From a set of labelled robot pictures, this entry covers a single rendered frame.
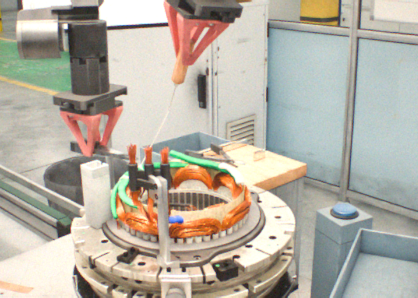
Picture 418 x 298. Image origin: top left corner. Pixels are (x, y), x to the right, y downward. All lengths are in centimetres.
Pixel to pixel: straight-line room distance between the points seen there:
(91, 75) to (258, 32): 252
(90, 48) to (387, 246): 52
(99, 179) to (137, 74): 273
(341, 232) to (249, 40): 237
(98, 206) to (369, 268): 40
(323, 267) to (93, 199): 44
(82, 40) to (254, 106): 259
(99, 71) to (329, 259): 50
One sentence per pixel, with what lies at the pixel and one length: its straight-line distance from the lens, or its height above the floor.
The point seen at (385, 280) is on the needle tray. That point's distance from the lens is 84.
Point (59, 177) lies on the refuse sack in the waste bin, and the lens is 268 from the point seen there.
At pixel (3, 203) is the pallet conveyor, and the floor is 71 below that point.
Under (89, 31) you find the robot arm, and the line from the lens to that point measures 83.
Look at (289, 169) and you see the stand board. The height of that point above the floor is 106.
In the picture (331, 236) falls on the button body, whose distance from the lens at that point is 99.
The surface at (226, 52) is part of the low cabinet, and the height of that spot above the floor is 94.
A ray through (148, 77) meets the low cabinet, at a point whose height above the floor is 75.
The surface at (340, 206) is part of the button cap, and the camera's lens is 100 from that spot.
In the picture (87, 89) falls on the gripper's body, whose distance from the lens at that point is 84.
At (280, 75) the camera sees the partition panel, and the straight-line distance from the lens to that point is 350.
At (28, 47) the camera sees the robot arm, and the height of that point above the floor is 134.
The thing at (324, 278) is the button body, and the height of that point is 92.
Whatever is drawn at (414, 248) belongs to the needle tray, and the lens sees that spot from 89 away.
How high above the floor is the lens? 146
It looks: 19 degrees down
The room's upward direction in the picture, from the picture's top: 1 degrees counter-clockwise
